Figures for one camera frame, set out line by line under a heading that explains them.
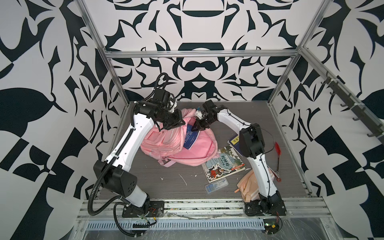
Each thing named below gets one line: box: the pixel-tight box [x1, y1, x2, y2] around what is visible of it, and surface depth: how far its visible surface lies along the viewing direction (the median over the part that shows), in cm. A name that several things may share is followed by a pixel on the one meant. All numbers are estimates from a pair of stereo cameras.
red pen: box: [275, 142, 282, 172], surface depth 95 cm
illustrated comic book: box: [201, 145, 246, 183], surface depth 89 cm
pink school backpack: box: [140, 108, 220, 167], surface depth 89 cm
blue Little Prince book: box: [183, 124, 200, 150], surface depth 95 cm
